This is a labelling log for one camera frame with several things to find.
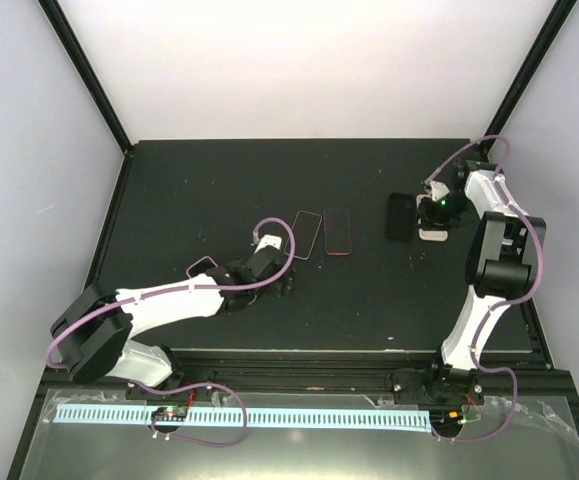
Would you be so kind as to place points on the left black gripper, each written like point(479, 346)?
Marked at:
point(283, 287)

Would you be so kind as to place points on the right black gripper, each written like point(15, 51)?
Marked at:
point(429, 219)

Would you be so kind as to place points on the phone with red edge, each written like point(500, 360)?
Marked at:
point(337, 232)

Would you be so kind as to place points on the black phone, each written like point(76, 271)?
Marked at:
point(305, 228)

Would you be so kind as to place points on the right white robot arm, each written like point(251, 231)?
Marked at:
point(504, 266)

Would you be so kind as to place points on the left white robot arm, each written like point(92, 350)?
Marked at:
point(95, 336)

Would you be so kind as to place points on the left controller board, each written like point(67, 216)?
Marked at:
point(169, 414)

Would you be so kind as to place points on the controller board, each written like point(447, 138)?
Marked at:
point(444, 418)
point(169, 414)

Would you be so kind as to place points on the right controller board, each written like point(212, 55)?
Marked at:
point(444, 418)

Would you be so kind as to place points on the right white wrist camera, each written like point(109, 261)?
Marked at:
point(435, 190)

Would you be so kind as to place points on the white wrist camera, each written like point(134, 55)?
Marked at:
point(435, 190)
point(268, 240)

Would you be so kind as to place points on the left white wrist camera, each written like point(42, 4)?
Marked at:
point(268, 240)

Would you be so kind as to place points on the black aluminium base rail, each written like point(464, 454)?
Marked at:
point(403, 379)

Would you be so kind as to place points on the white slotted cable duct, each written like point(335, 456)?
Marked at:
point(275, 418)

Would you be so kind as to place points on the right black frame post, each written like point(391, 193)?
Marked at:
point(541, 45)

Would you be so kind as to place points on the black frame post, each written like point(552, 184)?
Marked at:
point(60, 24)
point(541, 45)

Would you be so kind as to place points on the left black frame post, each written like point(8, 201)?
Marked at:
point(60, 24)

